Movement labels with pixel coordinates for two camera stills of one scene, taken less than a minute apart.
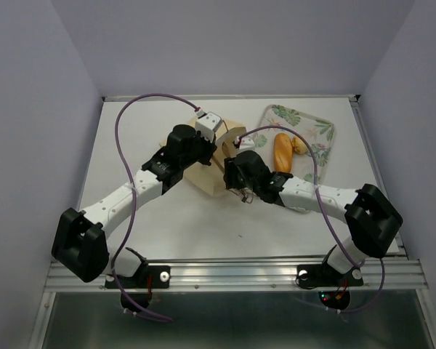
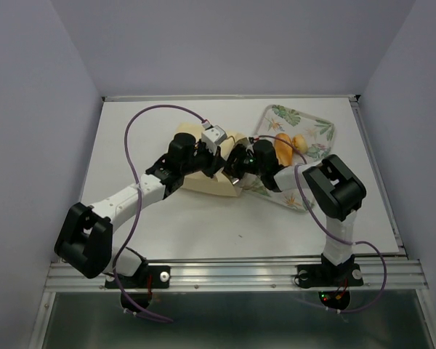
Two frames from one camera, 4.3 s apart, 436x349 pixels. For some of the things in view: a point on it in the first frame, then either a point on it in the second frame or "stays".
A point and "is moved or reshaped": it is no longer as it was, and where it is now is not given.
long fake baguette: (283, 153) stays
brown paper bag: (211, 179) is moved or reshaped
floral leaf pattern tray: (320, 133) stays
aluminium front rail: (256, 274) stays
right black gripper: (229, 175) -> (232, 168)
